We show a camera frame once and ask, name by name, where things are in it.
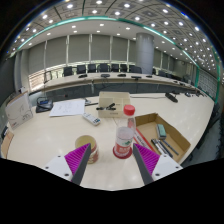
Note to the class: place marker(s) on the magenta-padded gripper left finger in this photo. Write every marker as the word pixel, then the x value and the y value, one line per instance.
pixel 75 160

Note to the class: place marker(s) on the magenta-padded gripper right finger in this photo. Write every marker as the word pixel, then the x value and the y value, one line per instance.
pixel 148 160

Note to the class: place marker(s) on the clear red-capped water bottle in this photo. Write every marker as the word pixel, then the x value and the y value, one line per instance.
pixel 124 140

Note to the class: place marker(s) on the dark marker pen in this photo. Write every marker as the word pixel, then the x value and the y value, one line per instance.
pixel 158 146
pixel 170 148

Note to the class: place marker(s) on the red and yellow mug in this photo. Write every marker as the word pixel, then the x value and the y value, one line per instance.
pixel 85 141

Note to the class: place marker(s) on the teal eraser block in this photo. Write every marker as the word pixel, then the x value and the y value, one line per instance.
pixel 161 131

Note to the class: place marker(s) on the open cardboard box red side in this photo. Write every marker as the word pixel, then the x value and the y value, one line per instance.
pixel 150 126

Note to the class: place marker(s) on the white remote control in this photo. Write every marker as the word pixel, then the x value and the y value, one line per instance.
pixel 91 119

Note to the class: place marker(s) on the white paper sheets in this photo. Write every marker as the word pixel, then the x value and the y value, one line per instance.
pixel 67 108

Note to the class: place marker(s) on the black desk device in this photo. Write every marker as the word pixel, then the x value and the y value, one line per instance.
pixel 44 104

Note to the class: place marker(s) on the black table microphone unit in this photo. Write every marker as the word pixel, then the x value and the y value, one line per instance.
pixel 171 97

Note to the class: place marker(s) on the flat brown cardboard sheet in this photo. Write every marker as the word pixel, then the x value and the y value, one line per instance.
pixel 6 145

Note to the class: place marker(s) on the beige cardboard box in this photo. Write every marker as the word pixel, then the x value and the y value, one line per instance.
pixel 115 98

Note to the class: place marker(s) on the white cardboard box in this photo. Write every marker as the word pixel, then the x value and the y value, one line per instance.
pixel 18 111

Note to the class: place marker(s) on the long curved conference desk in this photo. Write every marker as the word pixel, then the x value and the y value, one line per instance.
pixel 110 85

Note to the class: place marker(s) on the row of black office chairs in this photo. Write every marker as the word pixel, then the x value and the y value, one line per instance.
pixel 103 68

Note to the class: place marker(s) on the round ceiling lights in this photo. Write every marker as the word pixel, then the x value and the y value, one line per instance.
pixel 117 13

